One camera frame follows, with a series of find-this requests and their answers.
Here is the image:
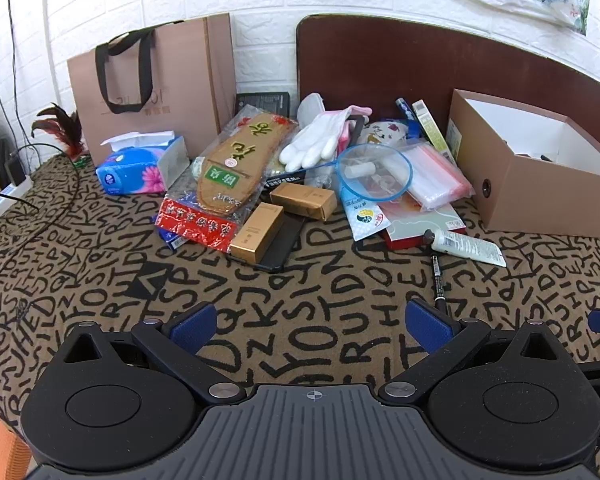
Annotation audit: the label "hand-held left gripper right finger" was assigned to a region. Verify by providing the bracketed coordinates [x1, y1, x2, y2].
[377, 297, 562, 406]

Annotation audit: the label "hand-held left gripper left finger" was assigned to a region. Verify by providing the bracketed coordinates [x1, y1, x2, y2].
[60, 302, 248, 406]

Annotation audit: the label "black pen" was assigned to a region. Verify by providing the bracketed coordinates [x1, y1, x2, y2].
[431, 255, 449, 314]

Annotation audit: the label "white squeeze tube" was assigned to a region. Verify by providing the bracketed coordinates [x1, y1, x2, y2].
[424, 228, 508, 268]

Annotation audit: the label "slim gold box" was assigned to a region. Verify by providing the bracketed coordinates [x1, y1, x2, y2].
[228, 202, 285, 264]

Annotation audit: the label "black phone case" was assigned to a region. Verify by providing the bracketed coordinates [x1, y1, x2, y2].
[225, 215, 308, 274]

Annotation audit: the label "brown cardboard box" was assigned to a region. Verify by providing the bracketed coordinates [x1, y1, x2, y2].
[447, 88, 600, 239]

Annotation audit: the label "wide gold box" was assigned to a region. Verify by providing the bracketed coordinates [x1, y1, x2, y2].
[269, 182, 338, 222]

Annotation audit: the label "letter print desktop cover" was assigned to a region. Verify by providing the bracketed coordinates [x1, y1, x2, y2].
[0, 152, 600, 467]

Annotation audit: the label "blue plastic packet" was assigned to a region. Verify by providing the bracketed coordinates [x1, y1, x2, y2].
[154, 215, 187, 252]

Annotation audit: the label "red flat box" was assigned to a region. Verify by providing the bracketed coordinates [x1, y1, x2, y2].
[377, 195, 468, 252]

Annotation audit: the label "red packet in plastic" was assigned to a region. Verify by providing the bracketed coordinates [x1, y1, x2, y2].
[157, 195, 246, 254]

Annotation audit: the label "blue and white sachet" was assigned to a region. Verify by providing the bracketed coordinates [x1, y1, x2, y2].
[339, 187, 392, 242]

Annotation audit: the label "clear zip bags pack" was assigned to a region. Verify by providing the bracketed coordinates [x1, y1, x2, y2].
[402, 140, 476, 211]

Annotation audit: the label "small white roll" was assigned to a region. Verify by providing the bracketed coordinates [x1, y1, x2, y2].
[343, 161, 377, 179]

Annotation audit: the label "blue floral tissue pack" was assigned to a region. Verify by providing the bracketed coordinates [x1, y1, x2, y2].
[96, 130, 191, 196]

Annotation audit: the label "brown insoles in plastic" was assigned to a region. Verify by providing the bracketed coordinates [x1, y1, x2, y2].
[190, 105, 301, 221]

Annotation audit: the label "blue-rimmed hand net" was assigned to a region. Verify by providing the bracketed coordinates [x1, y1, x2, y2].
[266, 143, 413, 204]

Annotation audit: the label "black flat packet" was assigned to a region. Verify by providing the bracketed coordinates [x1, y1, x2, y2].
[260, 167, 308, 189]

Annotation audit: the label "clear plastic bag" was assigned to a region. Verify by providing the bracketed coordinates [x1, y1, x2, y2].
[307, 162, 341, 196]

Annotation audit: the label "white patterned cloth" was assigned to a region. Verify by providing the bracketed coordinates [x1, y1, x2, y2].
[357, 119, 410, 149]

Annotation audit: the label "slim green yellow box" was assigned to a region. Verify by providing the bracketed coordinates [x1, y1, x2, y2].
[411, 100, 458, 161]

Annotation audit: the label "white gloves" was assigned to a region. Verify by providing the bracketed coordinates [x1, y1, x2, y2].
[279, 92, 353, 171]

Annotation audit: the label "blue tube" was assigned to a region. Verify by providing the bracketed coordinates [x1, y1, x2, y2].
[395, 97, 421, 136]

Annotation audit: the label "pink gloves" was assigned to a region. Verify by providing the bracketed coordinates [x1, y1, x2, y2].
[337, 105, 374, 154]

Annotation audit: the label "white power strip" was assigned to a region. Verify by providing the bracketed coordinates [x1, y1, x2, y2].
[0, 175, 34, 231]

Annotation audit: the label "orange cloth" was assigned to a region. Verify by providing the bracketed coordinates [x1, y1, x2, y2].
[0, 390, 34, 480]

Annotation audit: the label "black box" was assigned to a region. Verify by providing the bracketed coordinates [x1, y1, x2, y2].
[235, 91, 292, 119]

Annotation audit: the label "dark red feather duster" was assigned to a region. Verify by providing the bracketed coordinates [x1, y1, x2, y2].
[31, 102, 89, 164]

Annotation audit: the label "black power adapter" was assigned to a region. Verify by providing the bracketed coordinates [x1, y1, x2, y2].
[7, 152, 29, 186]

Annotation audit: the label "brown paper shopping bag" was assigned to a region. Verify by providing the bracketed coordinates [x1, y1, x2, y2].
[67, 12, 238, 168]

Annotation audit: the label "dark brown wooden headboard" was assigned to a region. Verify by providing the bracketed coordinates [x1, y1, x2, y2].
[296, 14, 600, 161]

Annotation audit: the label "black cable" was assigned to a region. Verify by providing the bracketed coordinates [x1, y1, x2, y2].
[0, 142, 84, 281]

